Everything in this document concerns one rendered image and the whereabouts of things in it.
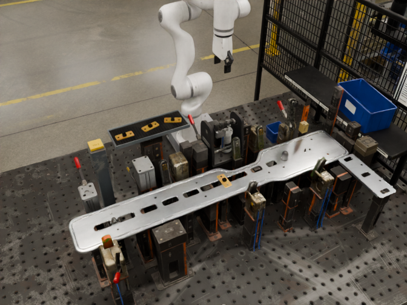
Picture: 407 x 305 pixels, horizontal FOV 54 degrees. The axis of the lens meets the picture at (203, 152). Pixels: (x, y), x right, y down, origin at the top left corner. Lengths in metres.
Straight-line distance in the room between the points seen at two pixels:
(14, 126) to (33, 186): 1.82
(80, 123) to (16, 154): 0.64
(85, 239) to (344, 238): 1.24
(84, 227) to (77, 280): 0.32
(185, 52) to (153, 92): 2.24
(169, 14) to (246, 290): 1.33
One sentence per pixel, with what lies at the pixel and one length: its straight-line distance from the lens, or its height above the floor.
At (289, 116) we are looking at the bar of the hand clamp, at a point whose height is 1.13.
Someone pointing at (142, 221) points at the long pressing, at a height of 1.00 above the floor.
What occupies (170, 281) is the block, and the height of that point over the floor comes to 0.72.
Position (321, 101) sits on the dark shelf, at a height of 1.03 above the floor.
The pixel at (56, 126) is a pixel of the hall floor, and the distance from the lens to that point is 4.04.
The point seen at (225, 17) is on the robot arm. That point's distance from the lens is 1.66.
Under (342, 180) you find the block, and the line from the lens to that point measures 2.00.
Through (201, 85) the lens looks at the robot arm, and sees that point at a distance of 2.16.
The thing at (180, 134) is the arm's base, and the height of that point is 0.81.
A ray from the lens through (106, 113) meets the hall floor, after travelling 4.07.
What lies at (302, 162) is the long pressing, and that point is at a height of 1.00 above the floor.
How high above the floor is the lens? 2.33
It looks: 42 degrees down
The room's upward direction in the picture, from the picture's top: straight up
